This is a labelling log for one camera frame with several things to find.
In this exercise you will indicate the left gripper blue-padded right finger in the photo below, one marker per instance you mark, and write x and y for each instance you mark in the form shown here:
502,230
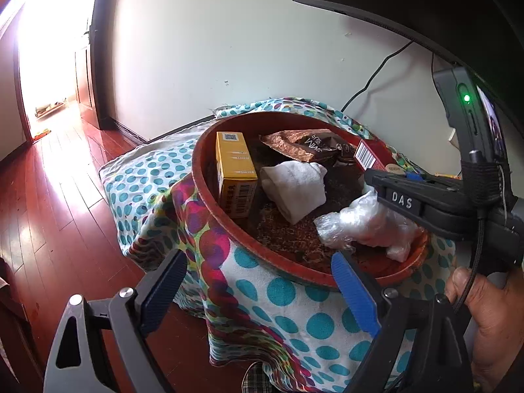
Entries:
360,291

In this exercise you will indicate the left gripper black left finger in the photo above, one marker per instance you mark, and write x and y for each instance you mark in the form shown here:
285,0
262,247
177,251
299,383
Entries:
157,289

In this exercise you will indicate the clear plastic wrap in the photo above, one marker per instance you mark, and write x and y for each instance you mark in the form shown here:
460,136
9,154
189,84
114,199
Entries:
369,223

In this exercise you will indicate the white cloth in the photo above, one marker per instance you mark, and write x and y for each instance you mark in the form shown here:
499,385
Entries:
295,187

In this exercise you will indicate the small red box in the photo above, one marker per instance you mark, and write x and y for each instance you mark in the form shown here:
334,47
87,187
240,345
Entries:
371,154

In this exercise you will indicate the yellow medicine box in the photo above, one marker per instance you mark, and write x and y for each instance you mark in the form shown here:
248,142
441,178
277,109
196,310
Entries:
236,174

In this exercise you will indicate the brown foil snack packet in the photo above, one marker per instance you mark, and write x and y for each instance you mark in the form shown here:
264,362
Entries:
322,146

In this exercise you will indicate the person right hand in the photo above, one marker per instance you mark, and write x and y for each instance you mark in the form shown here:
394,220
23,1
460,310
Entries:
497,361

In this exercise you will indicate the red round tray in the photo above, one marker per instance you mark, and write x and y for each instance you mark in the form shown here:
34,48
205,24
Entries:
294,251

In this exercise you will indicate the black television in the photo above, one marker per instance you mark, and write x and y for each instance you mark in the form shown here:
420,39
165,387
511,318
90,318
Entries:
485,36

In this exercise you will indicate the black gripper-mounted camera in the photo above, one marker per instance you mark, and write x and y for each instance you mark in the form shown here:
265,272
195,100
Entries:
473,117

